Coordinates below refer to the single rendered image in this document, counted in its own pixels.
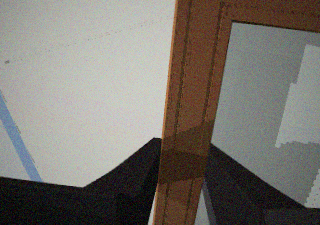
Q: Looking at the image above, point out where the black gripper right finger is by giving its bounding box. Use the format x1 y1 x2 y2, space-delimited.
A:
202 143 320 225

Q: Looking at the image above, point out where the brown wooden picture frame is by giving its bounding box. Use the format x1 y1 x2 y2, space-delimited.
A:
152 0 320 225

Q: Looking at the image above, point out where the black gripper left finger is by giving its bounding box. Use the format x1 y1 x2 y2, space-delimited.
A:
0 138 162 225

